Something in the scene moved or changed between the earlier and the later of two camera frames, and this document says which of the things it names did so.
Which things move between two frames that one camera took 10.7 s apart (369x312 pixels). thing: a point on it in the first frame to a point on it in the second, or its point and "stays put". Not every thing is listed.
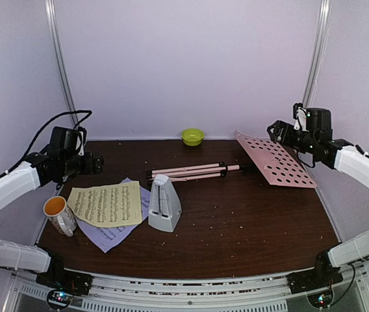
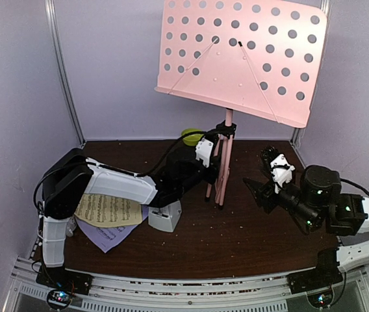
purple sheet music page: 107,237 stays put
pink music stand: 276,164 to 259,58
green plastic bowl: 192,136 stays put
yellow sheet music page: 110,205 stays put
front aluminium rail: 25,295 stays put
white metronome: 165,208 stays put
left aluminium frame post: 50,12 stays put
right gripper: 279,125 to 263,194
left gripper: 98,161 to 214,160
